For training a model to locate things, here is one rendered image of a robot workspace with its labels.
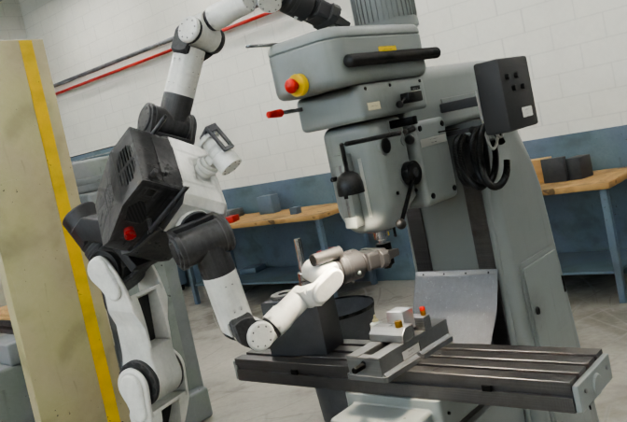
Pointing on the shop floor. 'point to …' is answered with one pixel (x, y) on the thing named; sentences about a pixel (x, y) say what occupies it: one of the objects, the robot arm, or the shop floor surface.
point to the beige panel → (48, 254)
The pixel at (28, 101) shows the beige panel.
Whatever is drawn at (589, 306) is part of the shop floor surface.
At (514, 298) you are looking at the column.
